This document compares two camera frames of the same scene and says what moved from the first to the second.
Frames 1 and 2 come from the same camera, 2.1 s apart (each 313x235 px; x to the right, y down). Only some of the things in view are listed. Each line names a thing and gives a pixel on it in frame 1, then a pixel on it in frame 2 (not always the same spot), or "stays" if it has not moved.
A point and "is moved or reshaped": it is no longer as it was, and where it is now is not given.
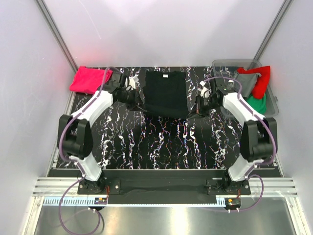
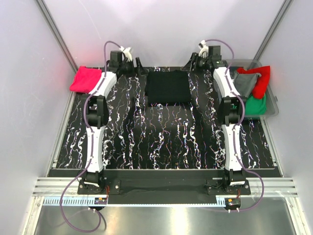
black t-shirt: (165, 94) is moved or reshaped
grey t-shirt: (248, 81) stays
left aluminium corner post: (57, 34) stays
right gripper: (197, 110) to (188, 67)
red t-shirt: (261, 84) stays
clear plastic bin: (229, 67) stays
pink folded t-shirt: (89, 80) stays
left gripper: (137, 104) to (139, 70)
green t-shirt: (260, 105) stays
